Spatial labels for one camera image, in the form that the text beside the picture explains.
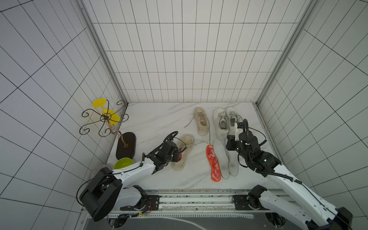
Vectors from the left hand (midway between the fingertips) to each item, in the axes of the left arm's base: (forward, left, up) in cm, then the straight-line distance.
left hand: (174, 154), depth 88 cm
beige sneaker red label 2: (+25, -19, +2) cm, 32 cm away
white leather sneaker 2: (+24, -41, +7) cm, 48 cm away
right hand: (+5, -30, +17) cm, 35 cm away
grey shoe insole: (+3, -30, -1) cm, 31 cm away
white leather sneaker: (+21, -32, +5) cm, 38 cm away
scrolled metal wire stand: (+7, +33, +27) cm, 43 cm away
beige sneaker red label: (+6, -7, 0) cm, 9 cm away
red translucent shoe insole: (-2, -24, -2) cm, 24 cm away
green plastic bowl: (-6, +30, +2) cm, 31 cm away
